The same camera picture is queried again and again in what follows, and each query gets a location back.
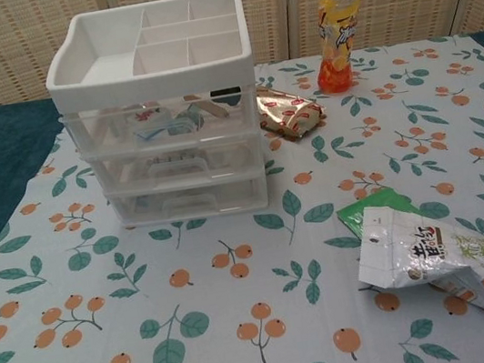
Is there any white drawer organizer box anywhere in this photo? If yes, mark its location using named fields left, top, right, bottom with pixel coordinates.
left=35, top=0, right=277, bottom=241

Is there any gold red snack packet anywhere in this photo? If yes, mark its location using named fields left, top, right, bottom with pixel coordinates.
left=253, top=77, right=331, bottom=146

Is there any small black cap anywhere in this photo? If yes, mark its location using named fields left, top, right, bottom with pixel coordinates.
left=208, top=85, right=245, bottom=110

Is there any green foil packet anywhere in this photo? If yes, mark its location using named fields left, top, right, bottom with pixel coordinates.
left=333, top=184, right=417, bottom=241

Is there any floral fruit print tablecloth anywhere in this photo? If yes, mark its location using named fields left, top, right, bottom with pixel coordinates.
left=0, top=27, right=484, bottom=363

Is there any orange drink bottle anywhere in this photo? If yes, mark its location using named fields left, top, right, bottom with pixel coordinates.
left=304, top=0, right=377, bottom=97

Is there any white nut snack bag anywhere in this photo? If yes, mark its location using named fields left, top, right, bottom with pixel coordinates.
left=346, top=187, right=484, bottom=363

